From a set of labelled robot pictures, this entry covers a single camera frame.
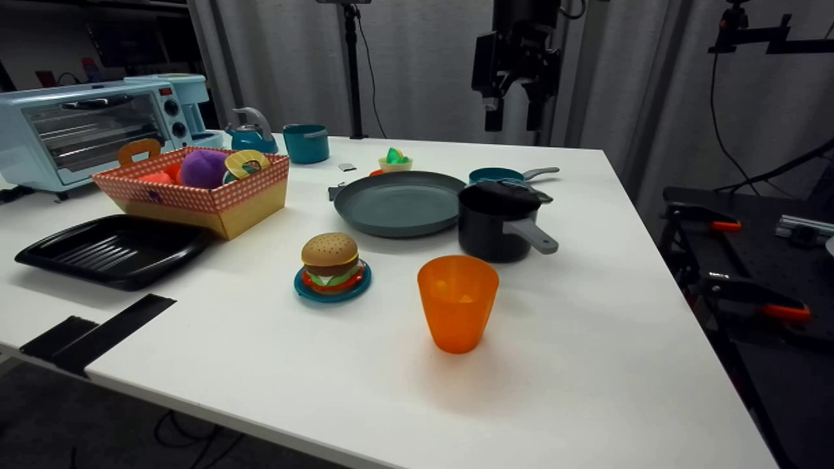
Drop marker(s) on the small teal plate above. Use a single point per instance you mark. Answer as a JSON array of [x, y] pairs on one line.
[[307, 290]]

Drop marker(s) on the light blue toaster oven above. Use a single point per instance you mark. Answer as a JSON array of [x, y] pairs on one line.
[[88, 132]]

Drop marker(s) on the large grey skillet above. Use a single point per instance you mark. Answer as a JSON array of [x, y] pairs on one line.
[[394, 205]]

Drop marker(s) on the colourful stacked toy food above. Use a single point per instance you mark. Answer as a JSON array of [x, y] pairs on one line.
[[394, 161]]

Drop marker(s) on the purple plush toy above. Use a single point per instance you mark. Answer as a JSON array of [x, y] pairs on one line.
[[205, 170]]

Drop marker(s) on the yellow round toy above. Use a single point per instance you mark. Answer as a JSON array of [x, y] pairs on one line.
[[247, 163]]

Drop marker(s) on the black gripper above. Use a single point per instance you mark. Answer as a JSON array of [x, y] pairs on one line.
[[522, 44]]

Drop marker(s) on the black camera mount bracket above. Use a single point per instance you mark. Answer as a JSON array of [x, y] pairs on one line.
[[766, 36]]

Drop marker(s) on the orange plastic cup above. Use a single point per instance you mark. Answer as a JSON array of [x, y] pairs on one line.
[[457, 300]]

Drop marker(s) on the black tripod pole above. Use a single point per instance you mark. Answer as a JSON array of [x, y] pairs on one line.
[[354, 70]]

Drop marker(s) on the teal pot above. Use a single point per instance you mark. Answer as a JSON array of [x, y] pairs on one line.
[[307, 148]]

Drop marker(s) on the orange red toy food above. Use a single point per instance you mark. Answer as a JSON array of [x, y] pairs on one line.
[[157, 178]]

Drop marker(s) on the toy hamburger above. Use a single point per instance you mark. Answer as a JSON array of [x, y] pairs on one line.
[[329, 257]]

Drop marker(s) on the grey curtain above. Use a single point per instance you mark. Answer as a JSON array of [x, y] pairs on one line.
[[418, 70]]

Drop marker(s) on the black baking tray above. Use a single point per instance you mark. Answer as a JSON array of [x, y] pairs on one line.
[[114, 251]]

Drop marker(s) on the black side table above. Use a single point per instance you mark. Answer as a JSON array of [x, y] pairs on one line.
[[766, 393]]

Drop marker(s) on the black tape strip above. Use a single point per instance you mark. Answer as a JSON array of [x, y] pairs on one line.
[[114, 334], [55, 337]]

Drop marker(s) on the red checkered cardboard basket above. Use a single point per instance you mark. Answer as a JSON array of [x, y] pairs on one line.
[[200, 208]]

